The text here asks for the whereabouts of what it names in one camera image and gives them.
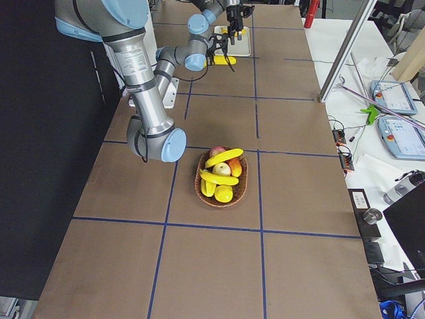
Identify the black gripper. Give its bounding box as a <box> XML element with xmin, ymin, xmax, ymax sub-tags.
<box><xmin>207</xmin><ymin>23</ymin><xmax>235</xmax><ymax>58</ymax></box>
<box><xmin>226</xmin><ymin>4</ymin><xmax>243</xmax><ymax>41</ymax></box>

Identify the yellow banana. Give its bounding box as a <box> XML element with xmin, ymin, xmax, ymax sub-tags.
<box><xmin>205</xmin><ymin>55</ymin><xmax>237</xmax><ymax>66</ymax></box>
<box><xmin>198</xmin><ymin>169</ymin><xmax>239</xmax><ymax>186</ymax></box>
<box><xmin>220</xmin><ymin>27</ymin><xmax>248</xmax><ymax>37</ymax></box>
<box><xmin>205</xmin><ymin>148</ymin><xmax>244</xmax><ymax>168</ymax></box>

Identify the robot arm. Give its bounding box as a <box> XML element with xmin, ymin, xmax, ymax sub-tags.
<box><xmin>191</xmin><ymin>0</ymin><xmax>244</xmax><ymax>45</ymax></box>
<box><xmin>54</xmin><ymin>1</ymin><xmax>232</xmax><ymax>162</ymax></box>

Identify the brown wicker basket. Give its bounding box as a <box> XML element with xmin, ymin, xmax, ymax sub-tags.
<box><xmin>195</xmin><ymin>146</ymin><xmax>248</xmax><ymax>207</ymax></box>

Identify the white bear tray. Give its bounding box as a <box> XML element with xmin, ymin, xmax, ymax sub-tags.
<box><xmin>214</xmin><ymin>26</ymin><xmax>252</xmax><ymax>57</ymax></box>

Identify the red fire extinguisher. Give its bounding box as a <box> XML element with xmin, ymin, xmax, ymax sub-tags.
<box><xmin>303</xmin><ymin>0</ymin><xmax>321</xmax><ymax>29</ymax></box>

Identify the long reacher grabber tool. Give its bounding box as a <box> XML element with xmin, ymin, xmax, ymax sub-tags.
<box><xmin>336</xmin><ymin>82</ymin><xmax>424</xmax><ymax>130</ymax></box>

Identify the red apple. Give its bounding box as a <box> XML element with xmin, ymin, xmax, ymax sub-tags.
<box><xmin>209</xmin><ymin>146</ymin><xmax>226</xmax><ymax>158</ymax></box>

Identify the orange yellow mango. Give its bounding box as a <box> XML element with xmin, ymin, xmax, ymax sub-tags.
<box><xmin>227</xmin><ymin>158</ymin><xmax>242</xmax><ymax>177</ymax></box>

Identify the pale pink peach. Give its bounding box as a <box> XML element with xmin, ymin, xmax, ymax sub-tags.
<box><xmin>212</xmin><ymin>162</ymin><xmax>232</xmax><ymax>176</ymax></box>

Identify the orange black circuit board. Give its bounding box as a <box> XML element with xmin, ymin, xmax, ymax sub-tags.
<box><xmin>332</xmin><ymin>129</ymin><xmax>346</xmax><ymax>146</ymax></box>

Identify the yellow lemon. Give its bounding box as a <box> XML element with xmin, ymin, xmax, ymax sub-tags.
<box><xmin>214</xmin><ymin>185</ymin><xmax>233</xmax><ymax>203</ymax></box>

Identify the blue teach pendant far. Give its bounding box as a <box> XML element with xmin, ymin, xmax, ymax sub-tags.
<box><xmin>370</xmin><ymin>80</ymin><xmax>418</xmax><ymax>116</ymax></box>

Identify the blue teach pendant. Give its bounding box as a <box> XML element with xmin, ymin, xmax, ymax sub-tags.
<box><xmin>370</xmin><ymin>80</ymin><xmax>418</xmax><ymax>116</ymax></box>
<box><xmin>377</xmin><ymin>116</ymin><xmax>424</xmax><ymax>161</ymax></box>

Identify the blue teach pendant near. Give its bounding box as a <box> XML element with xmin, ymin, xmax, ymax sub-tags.
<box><xmin>377</xmin><ymin>116</ymin><xmax>424</xmax><ymax>161</ymax></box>

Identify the water bottle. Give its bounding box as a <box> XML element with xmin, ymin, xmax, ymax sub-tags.
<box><xmin>383</xmin><ymin>169</ymin><xmax>424</xmax><ymax>205</ymax></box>

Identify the metal cup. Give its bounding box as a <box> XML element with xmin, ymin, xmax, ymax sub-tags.
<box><xmin>362</xmin><ymin>208</ymin><xmax>383</xmax><ymax>225</ymax></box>

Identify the black laptop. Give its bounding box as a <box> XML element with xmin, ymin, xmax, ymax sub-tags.
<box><xmin>383</xmin><ymin>185</ymin><xmax>424</xmax><ymax>277</ymax></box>

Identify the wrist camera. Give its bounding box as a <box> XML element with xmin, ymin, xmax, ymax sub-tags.
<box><xmin>220</xmin><ymin>33</ymin><xmax>234</xmax><ymax>72</ymax></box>
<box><xmin>240</xmin><ymin>5</ymin><xmax>255</xmax><ymax>19</ymax></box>

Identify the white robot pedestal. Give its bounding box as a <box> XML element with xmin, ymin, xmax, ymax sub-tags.
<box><xmin>102</xmin><ymin>1</ymin><xmax>179</xmax><ymax>109</ymax></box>

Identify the aluminium frame post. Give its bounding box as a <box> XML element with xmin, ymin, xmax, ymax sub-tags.
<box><xmin>318</xmin><ymin>0</ymin><xmax>377</xmax><ymax>103</ymax></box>

